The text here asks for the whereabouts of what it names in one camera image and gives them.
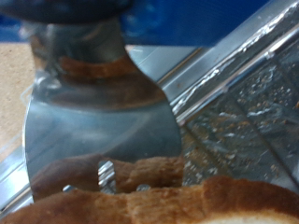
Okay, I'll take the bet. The glass oven door with handle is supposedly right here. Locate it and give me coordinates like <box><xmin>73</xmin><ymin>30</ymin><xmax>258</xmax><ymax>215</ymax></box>
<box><xmin>0</xmin><ymin>143</ymin><xmax>36</xmax><ymax>216</ymax></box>

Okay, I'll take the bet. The black spatula with blue block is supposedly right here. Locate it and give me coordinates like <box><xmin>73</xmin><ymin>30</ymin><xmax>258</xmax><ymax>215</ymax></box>
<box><xmin>0</xmin><ymin>0</ymin><xmax>272</xmax><ymax>203</ymax></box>

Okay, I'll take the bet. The aluminium foil tray liner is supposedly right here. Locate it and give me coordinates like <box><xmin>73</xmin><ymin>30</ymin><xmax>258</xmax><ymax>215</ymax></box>
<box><xmin>174</xmin><ymin>34</ymin><xmax>299</xmax><ymax>190</ymax></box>

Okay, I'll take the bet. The white bread slice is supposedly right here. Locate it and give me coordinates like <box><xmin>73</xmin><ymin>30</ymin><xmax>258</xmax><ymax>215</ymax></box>
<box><xmin>0</xmin><ymin>155</ymin><xmax>299</xmax><ymax>224</ymax></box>

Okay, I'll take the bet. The silver toaster oven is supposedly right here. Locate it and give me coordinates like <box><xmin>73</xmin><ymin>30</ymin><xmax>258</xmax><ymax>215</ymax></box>
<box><xmin>127</xmin><ymin>0</ymin><xmax>299</xmax><ymax>125</ymax></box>

